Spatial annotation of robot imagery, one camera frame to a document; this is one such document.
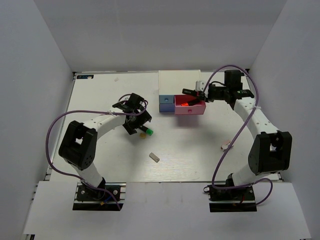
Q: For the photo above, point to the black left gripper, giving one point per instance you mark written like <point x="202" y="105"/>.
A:
<point x="144" y="117"/>

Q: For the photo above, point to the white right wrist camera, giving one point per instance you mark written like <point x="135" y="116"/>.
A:
<point x="200" y="86"/>

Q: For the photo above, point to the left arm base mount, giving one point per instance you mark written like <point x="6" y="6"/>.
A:
<point x="87" y="199"/>

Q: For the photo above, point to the grey white eraser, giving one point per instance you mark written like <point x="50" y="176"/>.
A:
<point x="154" y="157"/>

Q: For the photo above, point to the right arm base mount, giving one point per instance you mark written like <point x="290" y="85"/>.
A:
<point x="231" y="201"/>

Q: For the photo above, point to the white drawer cabinet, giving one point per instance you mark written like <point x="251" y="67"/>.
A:
<point x="172" y="82"/>

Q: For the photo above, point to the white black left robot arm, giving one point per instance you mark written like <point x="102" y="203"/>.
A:
<point x="79" y="144"/>

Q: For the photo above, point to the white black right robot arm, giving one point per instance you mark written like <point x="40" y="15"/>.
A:
<point x="271" y="149"/>

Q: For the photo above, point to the pink drawer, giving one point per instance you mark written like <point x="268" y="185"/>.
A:
<point x="197" y="109"/>

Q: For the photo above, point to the black marker pen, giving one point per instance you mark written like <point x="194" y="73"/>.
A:
<point x="190" y="92"/>

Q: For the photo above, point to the light blue drawer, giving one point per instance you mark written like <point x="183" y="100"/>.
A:
<point x="166" y="99"/>

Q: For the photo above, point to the left blue label sticker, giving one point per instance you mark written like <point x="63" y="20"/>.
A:
<point x="85" y="76"/>

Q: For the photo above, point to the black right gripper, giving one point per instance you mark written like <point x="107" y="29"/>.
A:
<point x="205" y="99"/>

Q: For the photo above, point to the black orange highlighter marker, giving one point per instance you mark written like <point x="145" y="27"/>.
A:
<point x="190" y="103"/>

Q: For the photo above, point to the lavender blue drawer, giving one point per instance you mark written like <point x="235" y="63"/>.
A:
<point x="167" y="108"/>

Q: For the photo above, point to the yellow eraser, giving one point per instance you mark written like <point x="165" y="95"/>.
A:
<point x="143" y="136"/>

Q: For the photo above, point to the black green highlighter marker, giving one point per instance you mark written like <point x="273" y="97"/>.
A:
<point x="146" y="130"/>

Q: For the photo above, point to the pink white binder clip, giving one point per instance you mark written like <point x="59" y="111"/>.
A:
<point x="226" y="145"/>

